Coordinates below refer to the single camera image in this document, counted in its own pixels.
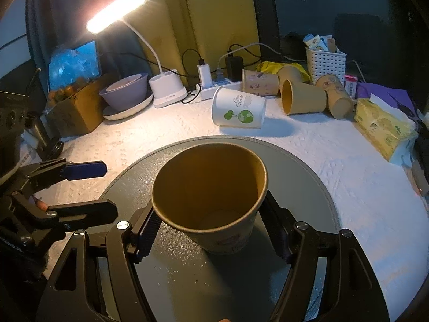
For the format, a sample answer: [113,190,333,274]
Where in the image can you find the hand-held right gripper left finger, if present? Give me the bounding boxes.
[35,206,162,322]

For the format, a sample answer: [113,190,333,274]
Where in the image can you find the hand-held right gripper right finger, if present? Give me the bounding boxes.
[258,189,391,322]

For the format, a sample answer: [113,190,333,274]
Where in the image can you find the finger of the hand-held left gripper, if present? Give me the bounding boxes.
[18,158,108,188]
[12,191,119,233]

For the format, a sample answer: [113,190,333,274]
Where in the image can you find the white paper cup green print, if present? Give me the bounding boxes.
[211,86,267,129]

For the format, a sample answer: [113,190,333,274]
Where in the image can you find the plain brown paper cup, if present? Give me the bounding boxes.
[278,65,305,84]
[280,79,328,115]

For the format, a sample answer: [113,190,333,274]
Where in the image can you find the brown printed paper cup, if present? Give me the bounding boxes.
[315,74,354,120]
[243,69,280,96]

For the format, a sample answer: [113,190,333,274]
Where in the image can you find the black cylindrical stand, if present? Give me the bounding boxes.
[24,111,65,162]

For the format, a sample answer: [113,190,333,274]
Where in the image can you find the round grey tray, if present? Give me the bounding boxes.
[97,135,341,322]

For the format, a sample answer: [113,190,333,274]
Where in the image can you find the cardboard box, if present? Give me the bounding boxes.
[45,73,116,138]

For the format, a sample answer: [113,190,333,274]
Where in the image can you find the white plate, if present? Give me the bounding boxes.
[102,90,154,121]

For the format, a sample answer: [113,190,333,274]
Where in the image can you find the pile of oranges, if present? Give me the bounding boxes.
[47,80,86,105]

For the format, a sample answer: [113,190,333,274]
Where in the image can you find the purple bowl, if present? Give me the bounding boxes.
[99,73,149,111]

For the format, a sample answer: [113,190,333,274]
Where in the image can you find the blue plastic bag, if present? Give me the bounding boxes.
[49,40,100,91]

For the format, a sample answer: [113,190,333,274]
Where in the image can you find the white desk lamp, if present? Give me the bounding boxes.
[85,0,187,109]

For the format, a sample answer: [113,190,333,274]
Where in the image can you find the yellow tissue pack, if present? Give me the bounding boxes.
[354,94,419,166]

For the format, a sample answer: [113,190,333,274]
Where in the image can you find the white power strip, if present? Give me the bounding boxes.
[196,80,244,101]

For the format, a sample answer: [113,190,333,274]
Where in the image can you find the white charger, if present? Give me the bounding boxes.
[197,64,214,87]

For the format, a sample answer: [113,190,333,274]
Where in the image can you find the red and white box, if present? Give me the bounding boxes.
[345,75,359,100]

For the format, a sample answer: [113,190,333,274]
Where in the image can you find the yellow plastic bag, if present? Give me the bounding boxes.
[260,61,311,83]

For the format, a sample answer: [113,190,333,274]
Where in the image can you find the black charger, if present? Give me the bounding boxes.
[225,55,244,82]

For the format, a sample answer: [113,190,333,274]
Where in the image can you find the white plastic basket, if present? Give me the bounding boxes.
[306,47,347,85]

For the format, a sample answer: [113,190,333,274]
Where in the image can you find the purple cloth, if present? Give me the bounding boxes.
[355,82,417,115]

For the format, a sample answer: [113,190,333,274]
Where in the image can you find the packets in basket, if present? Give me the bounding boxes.
[302,34,342,53]

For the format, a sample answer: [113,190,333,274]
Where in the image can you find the black cable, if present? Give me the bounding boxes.
[182,48,202,78]

